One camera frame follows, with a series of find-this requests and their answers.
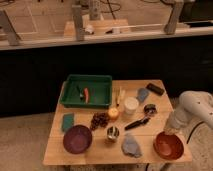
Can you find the wooden table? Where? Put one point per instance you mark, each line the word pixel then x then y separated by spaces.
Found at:
pixel 102 151

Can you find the green plastic tray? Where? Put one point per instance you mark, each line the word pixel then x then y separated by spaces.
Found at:
pixel 99 86

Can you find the black handled utensil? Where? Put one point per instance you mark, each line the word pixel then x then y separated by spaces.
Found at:
pixel 137 123

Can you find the striped metal cup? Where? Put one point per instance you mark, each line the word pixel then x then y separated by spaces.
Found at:
pixel 112 134

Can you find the dark grape bunch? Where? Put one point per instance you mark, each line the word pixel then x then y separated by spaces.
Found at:
pixel 99 120

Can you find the blue grey cloth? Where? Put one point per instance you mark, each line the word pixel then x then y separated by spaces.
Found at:
pixel 142 94

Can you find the grey post right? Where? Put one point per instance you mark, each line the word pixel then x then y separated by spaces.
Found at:
pixel 177 6

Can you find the grey post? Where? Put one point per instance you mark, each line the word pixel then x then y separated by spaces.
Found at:
pixel 177 6
pixel 5 23
pixel 78 22

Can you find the purple bowl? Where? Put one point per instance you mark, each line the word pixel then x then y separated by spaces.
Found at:
pixel 77 139

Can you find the orange fruit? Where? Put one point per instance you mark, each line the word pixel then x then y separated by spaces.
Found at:
pixel 113 113

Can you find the red orange bowl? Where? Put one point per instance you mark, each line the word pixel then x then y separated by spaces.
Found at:
pixel 168 147

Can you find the grey post left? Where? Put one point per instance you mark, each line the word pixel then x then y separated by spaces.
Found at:
pixel 5 23

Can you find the white round container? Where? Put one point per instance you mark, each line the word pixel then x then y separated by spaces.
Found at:
pixel 130 105

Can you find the grey post middle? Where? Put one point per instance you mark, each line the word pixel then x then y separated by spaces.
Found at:
pixel 78 22

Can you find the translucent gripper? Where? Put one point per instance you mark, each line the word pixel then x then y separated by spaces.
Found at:
pixel 169 130

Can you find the green sponge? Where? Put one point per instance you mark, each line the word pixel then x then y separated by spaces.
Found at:
pixel 67 121

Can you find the orange carrot toy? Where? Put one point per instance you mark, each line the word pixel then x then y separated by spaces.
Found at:
pixel 86 94

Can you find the dark small tool in tray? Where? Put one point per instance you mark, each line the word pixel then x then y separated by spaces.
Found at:
pixel 80 93

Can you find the black rectangular block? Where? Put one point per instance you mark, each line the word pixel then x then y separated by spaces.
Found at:
pixel 155 89

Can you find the grey crumpled cloth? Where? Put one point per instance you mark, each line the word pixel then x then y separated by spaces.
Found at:
pixel 130 146

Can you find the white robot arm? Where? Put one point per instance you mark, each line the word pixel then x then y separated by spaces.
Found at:
pixel 191 103

